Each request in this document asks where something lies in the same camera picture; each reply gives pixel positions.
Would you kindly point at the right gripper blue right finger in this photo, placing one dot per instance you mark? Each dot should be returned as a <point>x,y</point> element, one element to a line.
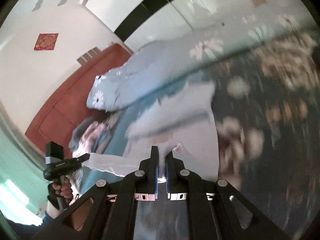
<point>175,184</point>

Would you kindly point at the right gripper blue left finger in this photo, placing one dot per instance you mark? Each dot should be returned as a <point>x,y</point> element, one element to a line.
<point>148,184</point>

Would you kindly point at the light blue sweatshirt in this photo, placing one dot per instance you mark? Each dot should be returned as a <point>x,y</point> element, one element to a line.
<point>182,124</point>

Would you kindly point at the person's left hand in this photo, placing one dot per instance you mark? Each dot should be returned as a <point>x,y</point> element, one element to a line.
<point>65,189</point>

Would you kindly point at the floral light blue quilt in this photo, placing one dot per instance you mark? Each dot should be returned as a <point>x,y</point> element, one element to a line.
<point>158,63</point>

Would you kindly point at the dark floral bed blanket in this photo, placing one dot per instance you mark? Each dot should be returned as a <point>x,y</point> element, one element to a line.
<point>266,107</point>

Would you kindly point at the white black striped wardrobe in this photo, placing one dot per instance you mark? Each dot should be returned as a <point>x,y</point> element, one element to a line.
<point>137,22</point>

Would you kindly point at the red wooden bed frame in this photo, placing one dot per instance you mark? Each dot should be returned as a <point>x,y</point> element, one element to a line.
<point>66,107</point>

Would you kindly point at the red wall decoration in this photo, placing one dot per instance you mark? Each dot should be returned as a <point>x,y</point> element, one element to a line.
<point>46,42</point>

